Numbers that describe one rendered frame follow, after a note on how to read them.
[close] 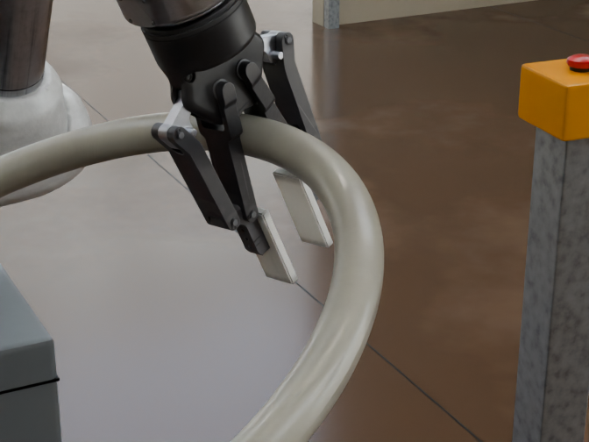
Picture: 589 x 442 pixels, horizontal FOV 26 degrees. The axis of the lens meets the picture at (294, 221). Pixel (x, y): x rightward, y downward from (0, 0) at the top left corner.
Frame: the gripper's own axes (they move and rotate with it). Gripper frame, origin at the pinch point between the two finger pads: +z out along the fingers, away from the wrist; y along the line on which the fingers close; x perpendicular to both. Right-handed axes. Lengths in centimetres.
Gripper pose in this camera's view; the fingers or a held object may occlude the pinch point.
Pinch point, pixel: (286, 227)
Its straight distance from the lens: 98.5
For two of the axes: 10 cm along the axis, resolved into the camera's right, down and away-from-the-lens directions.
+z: 3.3, 7.7, 5.5
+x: 7.2, 1.8, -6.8
